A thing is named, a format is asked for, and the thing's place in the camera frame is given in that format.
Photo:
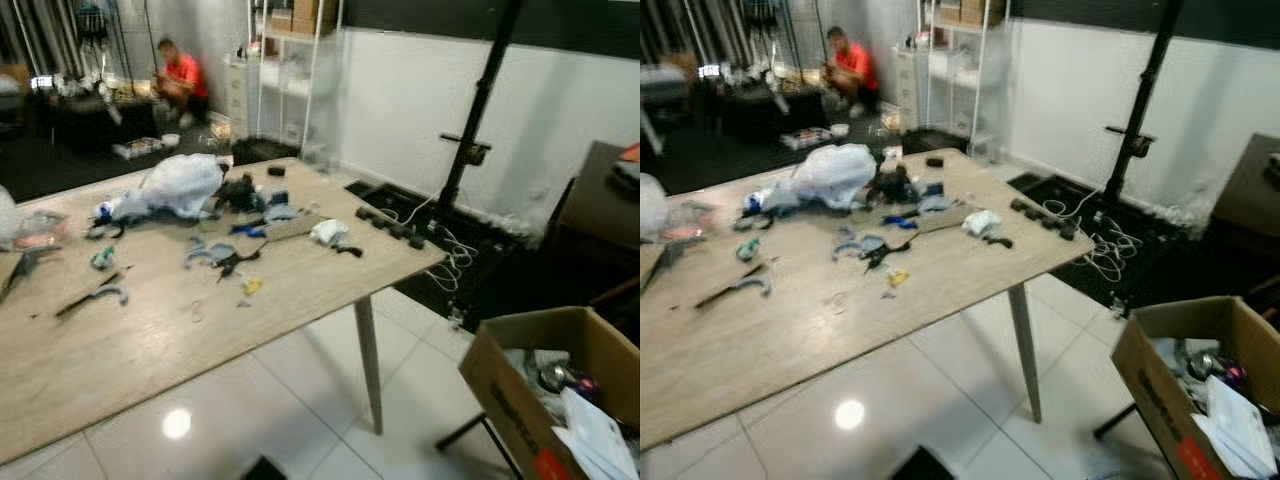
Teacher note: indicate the small green trash piece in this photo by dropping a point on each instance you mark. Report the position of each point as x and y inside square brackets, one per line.
[103, 258]
[748, 249]

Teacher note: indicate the purple and black trash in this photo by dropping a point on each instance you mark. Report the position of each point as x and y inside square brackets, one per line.
[1215, 367]
[565, 380]

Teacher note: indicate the small blue trash piece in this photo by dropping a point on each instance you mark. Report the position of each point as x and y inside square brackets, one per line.
[898, 222]
[250, 230]

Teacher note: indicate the small yellow trash piece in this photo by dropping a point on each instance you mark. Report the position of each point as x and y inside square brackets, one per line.
[252, 286]
[898, 278]

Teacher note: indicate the clear white plastic bag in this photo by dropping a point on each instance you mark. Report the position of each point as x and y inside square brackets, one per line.
[7, 215]
[652, 205]

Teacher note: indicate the pink packet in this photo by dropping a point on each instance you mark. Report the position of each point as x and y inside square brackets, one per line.
[40, 238]
[688, 229]

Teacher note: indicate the dark brown cabinet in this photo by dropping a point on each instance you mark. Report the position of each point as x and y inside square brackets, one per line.
[595, 215]
[1250, 200]

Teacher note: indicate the long dark stick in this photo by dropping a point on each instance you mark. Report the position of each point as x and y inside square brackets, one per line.
[85, 298]
[725, 290]

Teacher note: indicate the black low table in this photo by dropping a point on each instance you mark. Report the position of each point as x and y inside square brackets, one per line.
[100, 125]
[770, 115]

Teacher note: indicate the light wooden table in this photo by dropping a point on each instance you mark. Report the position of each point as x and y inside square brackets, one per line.
[800, 350]
[150, 350]

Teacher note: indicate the floor tray with items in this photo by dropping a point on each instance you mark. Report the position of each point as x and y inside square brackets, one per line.
[806, 138]
[137, 148]

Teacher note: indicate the white paper sheet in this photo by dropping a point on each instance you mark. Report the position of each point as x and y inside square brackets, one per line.
[595, 440]
[1235, 430]

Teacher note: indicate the brown cardboard box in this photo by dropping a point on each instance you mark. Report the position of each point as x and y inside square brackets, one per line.
[1155, 385]
[505, 395]

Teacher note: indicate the black tripod pole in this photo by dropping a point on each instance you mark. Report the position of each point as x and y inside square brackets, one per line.
[1140, 100]
[478, 110]

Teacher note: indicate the blue-grey crumpled wrapper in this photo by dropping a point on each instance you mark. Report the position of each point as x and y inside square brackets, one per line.
[205, 255]
[855, 246]

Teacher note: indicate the small white bowl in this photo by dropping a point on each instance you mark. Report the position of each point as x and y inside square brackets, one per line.
[840, 130]
[170, 140]

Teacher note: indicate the black power strip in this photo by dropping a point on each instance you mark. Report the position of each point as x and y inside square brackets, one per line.
[1045, 217]
[392, 227]

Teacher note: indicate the black tangled clump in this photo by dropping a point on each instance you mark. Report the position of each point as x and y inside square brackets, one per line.
[240, 193]
[892, 185]

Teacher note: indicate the black stand leg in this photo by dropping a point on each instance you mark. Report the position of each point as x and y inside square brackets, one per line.
[465, 430]
[1115, 421]

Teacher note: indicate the person in red shirt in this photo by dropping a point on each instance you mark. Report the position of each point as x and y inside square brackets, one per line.
[856, 64]
[184, 78]

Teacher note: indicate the grey table leg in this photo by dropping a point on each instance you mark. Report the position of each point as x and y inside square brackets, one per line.
[1025, 350]
[369, 360]

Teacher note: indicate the white drawer cabinet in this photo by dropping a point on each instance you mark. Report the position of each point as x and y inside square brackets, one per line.
[908, 88]
[240, 95]

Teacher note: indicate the black flat floor box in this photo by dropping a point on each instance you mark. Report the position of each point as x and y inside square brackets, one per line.
[933, 141]
[265, 150]

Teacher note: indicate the crumpled white tissue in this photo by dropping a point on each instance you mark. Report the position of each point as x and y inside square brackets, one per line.
[981, 222]
[328, 232]

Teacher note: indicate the black robot foot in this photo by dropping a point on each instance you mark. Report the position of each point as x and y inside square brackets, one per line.
[921, 466]
[263, 470]

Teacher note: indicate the cardboard boxes on rack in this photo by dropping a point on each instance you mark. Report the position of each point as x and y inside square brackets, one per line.
[975, 10]
[305, 15]

